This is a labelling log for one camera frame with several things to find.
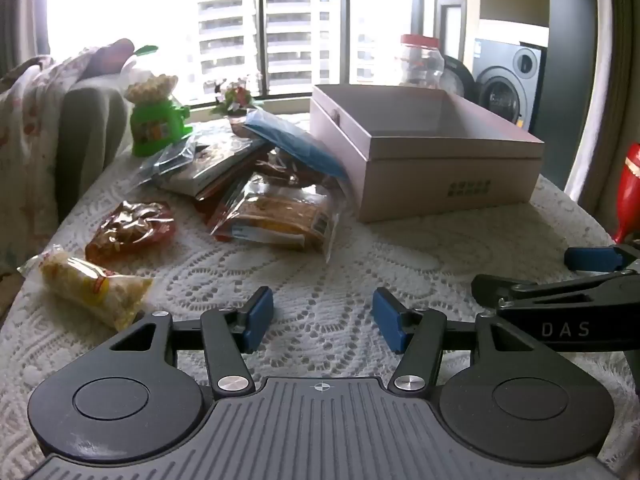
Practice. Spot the yellow rice cracker packet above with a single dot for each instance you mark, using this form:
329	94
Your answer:
95	285

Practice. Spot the floral blanket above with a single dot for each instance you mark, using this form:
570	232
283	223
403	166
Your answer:
25	135

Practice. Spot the black round hoop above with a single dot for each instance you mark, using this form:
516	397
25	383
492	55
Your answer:
462	80

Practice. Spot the grey washing machine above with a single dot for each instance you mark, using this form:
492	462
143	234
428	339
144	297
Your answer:
505	90

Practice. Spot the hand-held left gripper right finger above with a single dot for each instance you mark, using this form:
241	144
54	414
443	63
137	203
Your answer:
385	315

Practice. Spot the green popcorn toy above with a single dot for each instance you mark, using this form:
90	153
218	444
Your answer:
155	127

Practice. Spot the reddish brown cushion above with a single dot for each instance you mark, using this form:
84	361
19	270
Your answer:
112	55

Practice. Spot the red nut snack packet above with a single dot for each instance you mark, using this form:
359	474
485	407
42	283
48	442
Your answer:
130	232

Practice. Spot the pink cardboard box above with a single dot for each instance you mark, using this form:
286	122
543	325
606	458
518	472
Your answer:
425	180

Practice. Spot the clear plastic jar red lid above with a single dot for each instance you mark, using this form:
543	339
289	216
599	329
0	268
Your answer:
420	65

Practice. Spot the grey chair back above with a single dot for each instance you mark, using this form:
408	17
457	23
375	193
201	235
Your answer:
90	150

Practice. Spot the green plastic leaf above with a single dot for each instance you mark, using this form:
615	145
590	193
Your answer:
145	50

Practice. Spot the potted flowers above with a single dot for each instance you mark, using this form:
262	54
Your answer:
237	97

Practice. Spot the large clear pastry packet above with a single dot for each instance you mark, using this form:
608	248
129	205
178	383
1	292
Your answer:
280	215

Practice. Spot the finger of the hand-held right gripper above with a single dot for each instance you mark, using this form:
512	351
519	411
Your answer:
487	287
590	258

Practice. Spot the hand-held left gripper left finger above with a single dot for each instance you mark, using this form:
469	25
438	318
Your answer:
261	315

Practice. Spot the brown snack packet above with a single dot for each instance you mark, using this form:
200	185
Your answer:
285	172

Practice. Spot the red rocket-shaped fan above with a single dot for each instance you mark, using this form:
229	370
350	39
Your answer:
631	195

